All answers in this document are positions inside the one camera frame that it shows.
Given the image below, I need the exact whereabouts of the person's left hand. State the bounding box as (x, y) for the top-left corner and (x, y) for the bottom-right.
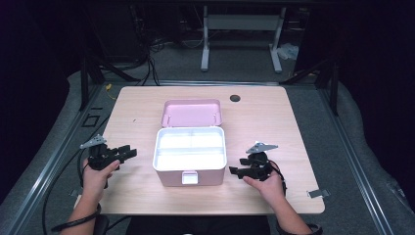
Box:
(81, 158), (121, 202)

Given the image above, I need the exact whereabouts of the person's dark lap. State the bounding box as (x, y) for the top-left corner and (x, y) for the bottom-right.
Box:
(125, 214), (272, 235)

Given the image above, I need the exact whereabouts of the white tray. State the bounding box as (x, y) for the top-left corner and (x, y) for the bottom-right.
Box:
(156, 127), (226, 170)

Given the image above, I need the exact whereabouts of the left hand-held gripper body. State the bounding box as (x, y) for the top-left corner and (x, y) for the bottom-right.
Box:
(79, 134), (122, 171)

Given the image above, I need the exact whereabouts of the white metal stand frame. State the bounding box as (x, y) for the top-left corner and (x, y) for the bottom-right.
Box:
(200, 5), (288, 73)

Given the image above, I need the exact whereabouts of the pink storage box with lid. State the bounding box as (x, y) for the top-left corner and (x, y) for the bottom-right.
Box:
(152, 98), (228, 188)

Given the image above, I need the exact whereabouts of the bundle of black floor cables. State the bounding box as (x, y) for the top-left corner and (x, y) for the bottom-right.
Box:
(130, 3), (161, 86)

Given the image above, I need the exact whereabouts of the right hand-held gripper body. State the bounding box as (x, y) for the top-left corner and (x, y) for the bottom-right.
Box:
(245, 141), (279, 182)

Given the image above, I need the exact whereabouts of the person's right hand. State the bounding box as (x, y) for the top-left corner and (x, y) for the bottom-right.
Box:
(243, 164), (288, 205)

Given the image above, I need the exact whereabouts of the black frame post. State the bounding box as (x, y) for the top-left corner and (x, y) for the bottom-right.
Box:
(312, 58), (341, 116)
(79, 55), (106, 112)

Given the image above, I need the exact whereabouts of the clear plastic bag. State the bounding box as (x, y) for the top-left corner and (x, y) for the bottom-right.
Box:
(277, 42), (300, 61)

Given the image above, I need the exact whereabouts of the yellow cable connector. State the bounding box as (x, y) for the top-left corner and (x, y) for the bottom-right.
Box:
(105, 83), (117, 101)

